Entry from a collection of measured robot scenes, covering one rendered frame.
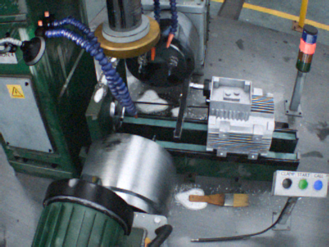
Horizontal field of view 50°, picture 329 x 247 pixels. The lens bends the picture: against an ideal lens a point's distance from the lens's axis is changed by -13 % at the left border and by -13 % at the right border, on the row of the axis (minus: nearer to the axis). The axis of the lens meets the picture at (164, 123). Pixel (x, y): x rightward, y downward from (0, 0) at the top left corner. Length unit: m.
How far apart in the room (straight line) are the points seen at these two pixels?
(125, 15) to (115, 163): 0.37
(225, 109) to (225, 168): 0.26
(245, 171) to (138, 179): 0.49
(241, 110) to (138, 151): 0.33
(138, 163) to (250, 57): 1.01
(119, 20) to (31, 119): 0.40
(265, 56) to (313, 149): 0.57
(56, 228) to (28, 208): 0.72
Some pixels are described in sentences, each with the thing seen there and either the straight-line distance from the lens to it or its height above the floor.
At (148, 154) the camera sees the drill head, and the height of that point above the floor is 1.15.
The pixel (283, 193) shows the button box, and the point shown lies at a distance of 1.08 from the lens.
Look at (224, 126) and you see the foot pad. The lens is 1.16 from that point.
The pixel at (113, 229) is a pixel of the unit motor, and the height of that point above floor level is 1.32.
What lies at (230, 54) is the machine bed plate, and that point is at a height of 0.80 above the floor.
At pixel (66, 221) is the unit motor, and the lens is 0.69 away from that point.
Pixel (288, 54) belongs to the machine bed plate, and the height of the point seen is 0.80.
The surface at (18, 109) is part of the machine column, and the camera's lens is 1.16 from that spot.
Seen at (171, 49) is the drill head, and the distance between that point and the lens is 1.35.
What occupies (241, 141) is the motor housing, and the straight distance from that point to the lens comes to 1.18.
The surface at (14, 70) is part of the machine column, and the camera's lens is 1.05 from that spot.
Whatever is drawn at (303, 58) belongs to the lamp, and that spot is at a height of 1.10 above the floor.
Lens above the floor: 1.94
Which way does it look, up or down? 49 degrees down
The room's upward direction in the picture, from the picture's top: 3 degrees counter-clockwise
